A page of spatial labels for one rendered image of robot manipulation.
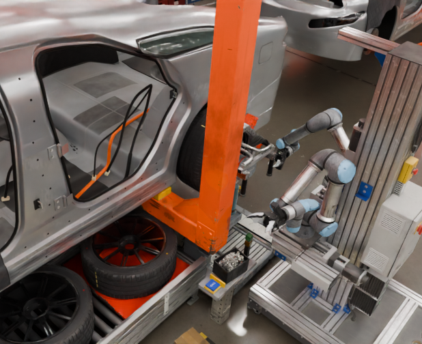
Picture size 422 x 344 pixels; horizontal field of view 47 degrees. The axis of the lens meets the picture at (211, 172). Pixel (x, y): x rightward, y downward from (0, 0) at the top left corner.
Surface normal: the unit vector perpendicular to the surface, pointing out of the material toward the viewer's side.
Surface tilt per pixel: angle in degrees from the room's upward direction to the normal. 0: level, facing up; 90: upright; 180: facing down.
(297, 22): 87
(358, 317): 0
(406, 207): 0
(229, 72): 90
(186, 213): 90
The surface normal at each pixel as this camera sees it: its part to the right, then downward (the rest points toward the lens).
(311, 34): -0.40, 0.52
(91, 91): 0.01, -0.75
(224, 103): -0.63, 0.42
